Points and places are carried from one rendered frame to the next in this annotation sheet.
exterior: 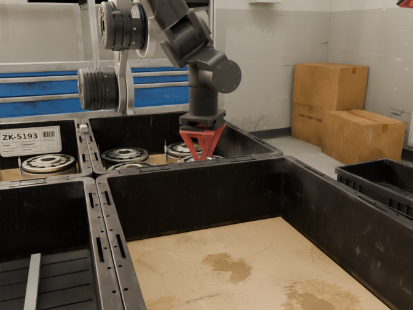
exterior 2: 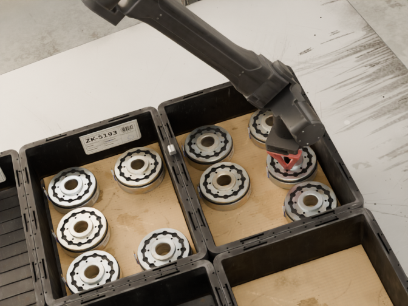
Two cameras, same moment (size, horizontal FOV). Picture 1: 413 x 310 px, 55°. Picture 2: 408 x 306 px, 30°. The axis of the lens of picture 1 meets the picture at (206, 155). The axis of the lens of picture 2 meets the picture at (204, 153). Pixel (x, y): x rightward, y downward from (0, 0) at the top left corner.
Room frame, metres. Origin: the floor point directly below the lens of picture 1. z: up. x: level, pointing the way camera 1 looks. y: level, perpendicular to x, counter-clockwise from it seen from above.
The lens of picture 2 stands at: (-0.20, -0.02, 2.08)
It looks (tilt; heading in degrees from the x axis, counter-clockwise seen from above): 50 degrees down; 12
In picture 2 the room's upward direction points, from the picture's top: 12 degrees counter-clockwise
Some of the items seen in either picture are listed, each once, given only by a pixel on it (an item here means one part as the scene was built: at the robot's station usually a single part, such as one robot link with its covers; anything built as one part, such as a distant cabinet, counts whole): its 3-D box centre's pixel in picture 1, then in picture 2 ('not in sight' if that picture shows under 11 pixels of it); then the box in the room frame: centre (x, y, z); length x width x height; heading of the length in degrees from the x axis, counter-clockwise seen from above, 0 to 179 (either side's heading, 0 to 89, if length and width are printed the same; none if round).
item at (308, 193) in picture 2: not in sight; (310, 201); (0.66, -0.03, 0.86); 0.05 x 0.05 x 0.01
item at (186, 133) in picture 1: (201, 140); (288, 149); (0.76, 0.01, 0.91); 0.07 x 0.07 x 0.09; 71
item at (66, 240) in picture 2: not in sight; (81, 228); (0.62, 0.42, 0.86); 0.10 x 0.10 x 0.01
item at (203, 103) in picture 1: (203, 104); (288, 121); (0.77, 0.01, 0.98); 0.10 x 0.07 x 0.07; 161
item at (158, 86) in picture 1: (157, 107); not in sight; (2.79, 0.35, 0.60); 0.72 x 0.03 x 0.56; 115
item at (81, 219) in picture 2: not in sight; (81, 227); (0.62, 0.42, 0.86); 0.05 x 0.05 x 0.01
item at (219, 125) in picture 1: (205, 138); not in sight; (0.78, 0.00, 0.91); 0.07 x 0.07 x 0.09; 71
